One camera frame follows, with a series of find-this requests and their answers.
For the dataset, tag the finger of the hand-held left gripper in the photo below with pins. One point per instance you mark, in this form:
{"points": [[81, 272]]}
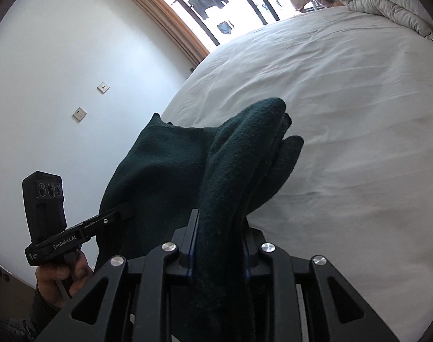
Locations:
{"points": [[106, 219]]}

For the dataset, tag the beige curtain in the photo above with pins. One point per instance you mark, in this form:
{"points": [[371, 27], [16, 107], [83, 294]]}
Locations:
{"points": [[166, 25]]}

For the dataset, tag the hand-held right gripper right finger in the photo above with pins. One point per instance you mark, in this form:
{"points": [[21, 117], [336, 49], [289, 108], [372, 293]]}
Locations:
{"points": [[254, 253]]}

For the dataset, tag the white wall socket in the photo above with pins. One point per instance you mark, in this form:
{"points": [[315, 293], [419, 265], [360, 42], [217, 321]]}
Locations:
{"points": [[103, 87], [79, 114]]}

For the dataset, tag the person's left hand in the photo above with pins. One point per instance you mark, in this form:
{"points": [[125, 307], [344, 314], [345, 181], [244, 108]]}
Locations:
{"points": [[47, 279]]}

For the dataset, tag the small dark hanging cloth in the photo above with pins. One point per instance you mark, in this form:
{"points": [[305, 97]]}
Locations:
{"points": [[224, 27]]}

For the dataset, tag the person's left forearm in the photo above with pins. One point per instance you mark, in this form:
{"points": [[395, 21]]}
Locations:
{"points": [[42, 322]]}

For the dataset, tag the white bed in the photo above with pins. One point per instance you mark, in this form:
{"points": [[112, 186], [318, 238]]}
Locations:
{"points": [[344, 131]]}

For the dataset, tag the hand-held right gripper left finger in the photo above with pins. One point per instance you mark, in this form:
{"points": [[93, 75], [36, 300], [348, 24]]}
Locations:
{"points": [[191, 253]]}

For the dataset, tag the dark green sweater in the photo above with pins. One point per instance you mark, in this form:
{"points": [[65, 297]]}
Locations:
{"points": [[166, 164]]}

